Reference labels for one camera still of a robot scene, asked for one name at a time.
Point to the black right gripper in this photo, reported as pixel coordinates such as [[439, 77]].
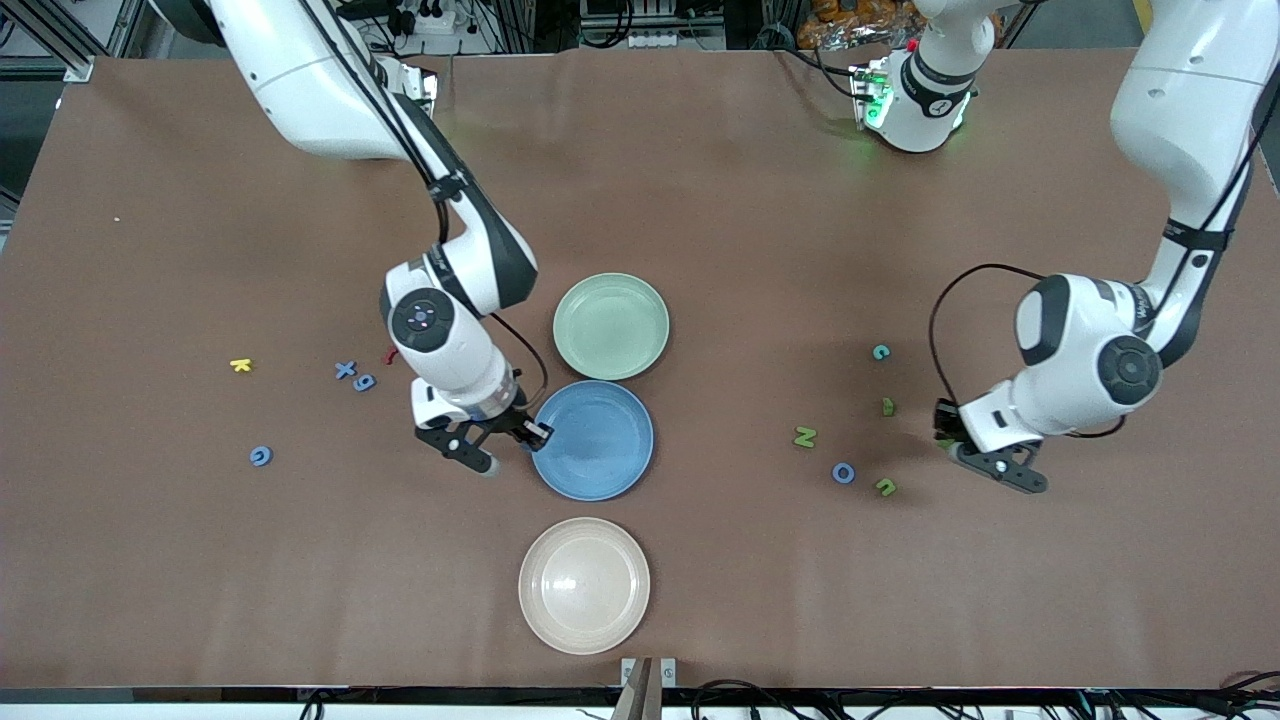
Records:
[[511, 420]]

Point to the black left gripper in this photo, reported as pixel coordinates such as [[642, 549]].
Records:
[[944, 418]]

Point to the green foam letter U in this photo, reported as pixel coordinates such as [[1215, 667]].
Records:
[[885, 489]]

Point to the green foam letter N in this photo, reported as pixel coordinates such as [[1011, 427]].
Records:
[[805, 437]]

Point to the blue foam digit 9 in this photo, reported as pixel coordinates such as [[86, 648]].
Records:
[[364, 382]]

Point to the blue foam letter X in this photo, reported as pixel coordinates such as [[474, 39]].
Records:
[[345, 370]]

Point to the blue foam letter C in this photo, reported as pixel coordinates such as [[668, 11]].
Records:
[[255, 456]]

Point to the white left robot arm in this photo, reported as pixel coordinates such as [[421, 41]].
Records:
[[1180, 90]]

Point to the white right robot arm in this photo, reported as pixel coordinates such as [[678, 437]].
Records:
[[300, 90]]

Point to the blue plate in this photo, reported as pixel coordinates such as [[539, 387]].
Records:
[[600, 445]]

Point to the blue foam letter O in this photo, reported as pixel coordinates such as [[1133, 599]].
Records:
[[834, 473]]

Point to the pale green plate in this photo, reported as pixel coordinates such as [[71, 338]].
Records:
[[611, 327]]

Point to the beige plate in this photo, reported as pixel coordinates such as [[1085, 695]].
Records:
[[584, 586]]

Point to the plain white power strip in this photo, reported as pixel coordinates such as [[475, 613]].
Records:
[[660, 40]]

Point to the orange plastic bag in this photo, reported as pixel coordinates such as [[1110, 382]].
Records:
[[850, 25]]

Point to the white power strip black plugs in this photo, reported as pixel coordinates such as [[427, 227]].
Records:
[[425, 22]]

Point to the grey metal mounting bracket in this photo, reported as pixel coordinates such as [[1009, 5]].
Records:
[[640, 690]]

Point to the aluminium frame rail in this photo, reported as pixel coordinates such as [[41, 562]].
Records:
[[50, 40]]

